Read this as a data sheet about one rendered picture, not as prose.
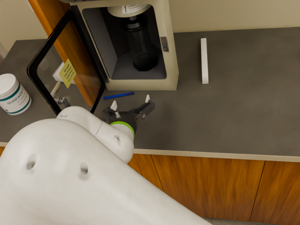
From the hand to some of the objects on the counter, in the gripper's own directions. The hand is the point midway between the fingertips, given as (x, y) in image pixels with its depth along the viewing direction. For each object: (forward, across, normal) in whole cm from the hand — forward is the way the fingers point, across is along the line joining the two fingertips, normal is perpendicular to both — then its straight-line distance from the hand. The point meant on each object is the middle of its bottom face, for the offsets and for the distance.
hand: (131, 102), depth 116 cm
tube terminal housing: (+29, -4, -3) cm, 29 cm away
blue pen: (+16, +9, +3) cm, 19 cm away
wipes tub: (+18, +59, -1) cm, 62 cm away
